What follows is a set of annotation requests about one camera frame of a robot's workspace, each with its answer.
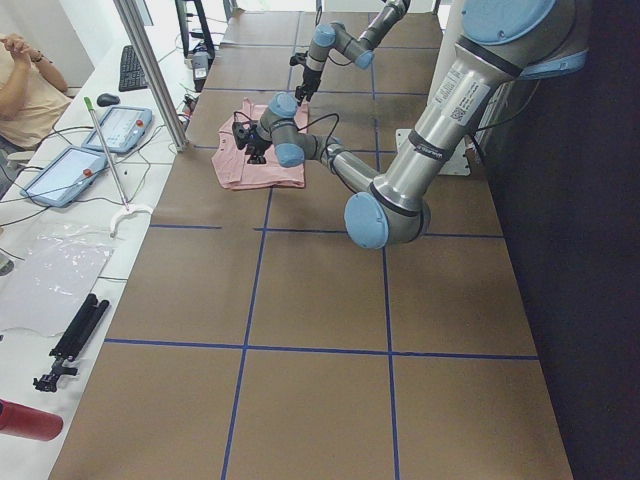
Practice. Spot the black computer mouse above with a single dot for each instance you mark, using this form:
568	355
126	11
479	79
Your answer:
107	99

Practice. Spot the black keyboard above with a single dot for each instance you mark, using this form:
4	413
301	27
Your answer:
131	74

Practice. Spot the upper teach pendant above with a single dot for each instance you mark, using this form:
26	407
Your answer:
123	127

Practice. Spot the aluminium frame post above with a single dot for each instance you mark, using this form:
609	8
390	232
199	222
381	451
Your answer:
135	29

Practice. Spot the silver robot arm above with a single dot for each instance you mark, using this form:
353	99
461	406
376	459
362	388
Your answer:
357	50
501	41

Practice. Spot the brown table mat blue grid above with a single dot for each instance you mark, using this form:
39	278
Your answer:
255	340

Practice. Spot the metal reacher stick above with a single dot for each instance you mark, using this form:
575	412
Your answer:
127	209

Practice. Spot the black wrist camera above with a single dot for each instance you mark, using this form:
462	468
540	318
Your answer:
298	58
242	132

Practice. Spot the teach pendant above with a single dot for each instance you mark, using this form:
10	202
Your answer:
123	127
66	177

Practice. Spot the red bottle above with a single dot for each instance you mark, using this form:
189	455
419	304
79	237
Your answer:
26	422

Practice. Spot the lower teach pendant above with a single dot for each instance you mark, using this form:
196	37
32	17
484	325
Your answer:
66	177

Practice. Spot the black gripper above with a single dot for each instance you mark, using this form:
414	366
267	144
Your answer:
260	144
308	79

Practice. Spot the clear plastic bag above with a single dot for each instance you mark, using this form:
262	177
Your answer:
46	288

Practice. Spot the black folded tripod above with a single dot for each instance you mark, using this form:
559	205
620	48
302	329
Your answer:
72	342

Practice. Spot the pink Snoopy t-shirt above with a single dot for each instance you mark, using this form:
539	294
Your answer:
234	172

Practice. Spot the seated person beige shirt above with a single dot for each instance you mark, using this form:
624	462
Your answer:
34	95

